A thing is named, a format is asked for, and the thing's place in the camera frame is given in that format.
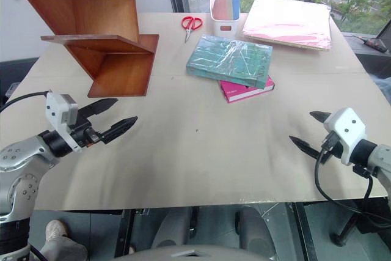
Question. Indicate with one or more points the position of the pink plastic board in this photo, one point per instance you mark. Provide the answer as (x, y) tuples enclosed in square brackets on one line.
[(221, 7)]

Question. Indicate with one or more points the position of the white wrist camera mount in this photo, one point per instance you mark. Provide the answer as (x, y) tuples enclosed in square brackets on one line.
[(345, 123), (55, 105)]

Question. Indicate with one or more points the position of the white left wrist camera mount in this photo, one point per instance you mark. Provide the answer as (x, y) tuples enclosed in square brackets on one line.
[(55, 105)]

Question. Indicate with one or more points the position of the pink paper stack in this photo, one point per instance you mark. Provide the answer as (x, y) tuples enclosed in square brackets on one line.
[(287, 19)]

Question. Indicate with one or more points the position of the pink book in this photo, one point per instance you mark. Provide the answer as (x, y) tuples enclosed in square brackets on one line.
[(241, 92)]

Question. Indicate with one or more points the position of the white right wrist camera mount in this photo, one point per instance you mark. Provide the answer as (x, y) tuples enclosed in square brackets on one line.
[(345, 123)]

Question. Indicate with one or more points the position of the wooden zigzag shelf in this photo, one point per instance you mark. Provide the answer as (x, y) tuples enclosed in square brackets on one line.
[(122, 71)]

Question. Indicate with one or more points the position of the teal plastic-wrapped book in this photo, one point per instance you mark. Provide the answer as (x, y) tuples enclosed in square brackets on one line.
[(226, 56)]

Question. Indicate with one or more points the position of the beige shoe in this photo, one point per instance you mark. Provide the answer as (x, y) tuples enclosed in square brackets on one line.
[(56, 230)]

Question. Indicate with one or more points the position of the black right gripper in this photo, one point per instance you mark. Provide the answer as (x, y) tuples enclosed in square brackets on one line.
[(329, 149)]

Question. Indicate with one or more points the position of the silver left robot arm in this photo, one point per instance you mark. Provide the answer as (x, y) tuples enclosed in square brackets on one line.
[(21, 154)]

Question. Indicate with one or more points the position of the grey trouser leg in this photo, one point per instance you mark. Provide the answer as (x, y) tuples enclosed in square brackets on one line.
[(64, 250)]

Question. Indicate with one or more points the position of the grey curved robot torso cover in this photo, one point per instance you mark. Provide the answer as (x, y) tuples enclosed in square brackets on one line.
[(195, 253)]

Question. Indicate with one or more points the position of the blue plastic board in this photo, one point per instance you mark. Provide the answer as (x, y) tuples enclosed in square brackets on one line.
[(236, 4)]

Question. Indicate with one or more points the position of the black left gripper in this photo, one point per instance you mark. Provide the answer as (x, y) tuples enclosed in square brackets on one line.
[(87, 136)]

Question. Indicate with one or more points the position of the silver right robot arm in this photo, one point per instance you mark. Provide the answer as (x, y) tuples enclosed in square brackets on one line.
[(380, 157)]

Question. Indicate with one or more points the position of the black orange tool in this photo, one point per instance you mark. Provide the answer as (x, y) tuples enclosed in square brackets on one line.
[(374, 44)]

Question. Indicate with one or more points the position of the black table frame leg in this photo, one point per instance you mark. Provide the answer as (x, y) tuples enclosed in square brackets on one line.
[(305, 233), (123, 233)]

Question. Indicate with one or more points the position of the grey rounded robot leg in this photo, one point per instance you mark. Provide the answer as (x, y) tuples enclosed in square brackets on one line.
[(171, 227), (256, 230)]

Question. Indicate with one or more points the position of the white plastic container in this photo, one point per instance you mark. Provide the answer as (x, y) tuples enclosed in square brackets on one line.
[(224, 27)]

